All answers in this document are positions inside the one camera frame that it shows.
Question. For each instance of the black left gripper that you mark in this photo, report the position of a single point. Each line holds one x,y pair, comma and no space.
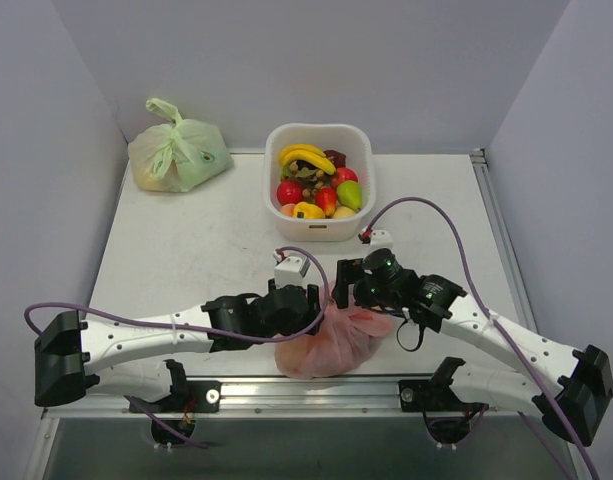
312,302

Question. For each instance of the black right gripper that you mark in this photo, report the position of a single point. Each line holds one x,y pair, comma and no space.
342,282

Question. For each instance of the pink plastic bag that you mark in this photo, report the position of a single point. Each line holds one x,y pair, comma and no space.
347,338

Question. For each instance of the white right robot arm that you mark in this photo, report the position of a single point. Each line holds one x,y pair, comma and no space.
568,389

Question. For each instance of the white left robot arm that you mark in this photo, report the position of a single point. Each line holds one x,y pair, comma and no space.
111,355

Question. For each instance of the peach fruit in basket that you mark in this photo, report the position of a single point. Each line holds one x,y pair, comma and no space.
288,209

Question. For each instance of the dark red fruit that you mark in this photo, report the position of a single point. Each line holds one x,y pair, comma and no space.
338,159

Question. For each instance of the white plastic fruit basket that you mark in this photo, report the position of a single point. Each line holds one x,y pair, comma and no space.
347,139

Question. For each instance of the green knotted plastic bag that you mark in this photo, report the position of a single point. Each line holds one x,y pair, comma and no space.
177,155

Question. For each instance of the pale yellow pear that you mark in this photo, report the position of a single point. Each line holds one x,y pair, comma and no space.
343,212

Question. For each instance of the yellow bell pepper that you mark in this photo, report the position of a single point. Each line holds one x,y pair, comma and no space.
305,210

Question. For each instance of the green pear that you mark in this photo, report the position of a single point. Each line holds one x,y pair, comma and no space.
349,194

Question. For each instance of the red apple right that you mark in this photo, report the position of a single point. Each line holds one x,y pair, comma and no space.
341,175

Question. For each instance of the red apple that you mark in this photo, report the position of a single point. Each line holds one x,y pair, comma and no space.
289,192
341,175

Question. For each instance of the red apple left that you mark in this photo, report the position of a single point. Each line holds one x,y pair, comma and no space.
289,192

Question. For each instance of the yellow banana bunch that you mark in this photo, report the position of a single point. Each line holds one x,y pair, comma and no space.
308,153

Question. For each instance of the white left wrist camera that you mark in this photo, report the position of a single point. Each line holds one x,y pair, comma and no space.
289,270

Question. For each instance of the aluminium front rail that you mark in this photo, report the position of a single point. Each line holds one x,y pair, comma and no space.
255,397

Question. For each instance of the aluminium rail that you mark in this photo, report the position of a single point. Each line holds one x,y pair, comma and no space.
502,239
255,397

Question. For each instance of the aluminium right side rail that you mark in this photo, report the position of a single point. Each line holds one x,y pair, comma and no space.
502,239

